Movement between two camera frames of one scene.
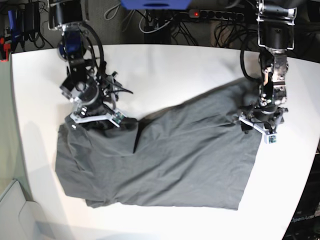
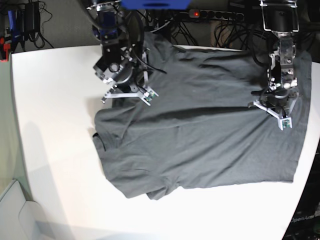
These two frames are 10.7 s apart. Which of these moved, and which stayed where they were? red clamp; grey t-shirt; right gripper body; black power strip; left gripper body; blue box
Moved: right gripper body; left gripper body; grey t-shirt
Stayed: red clamp; blue box; black power strip
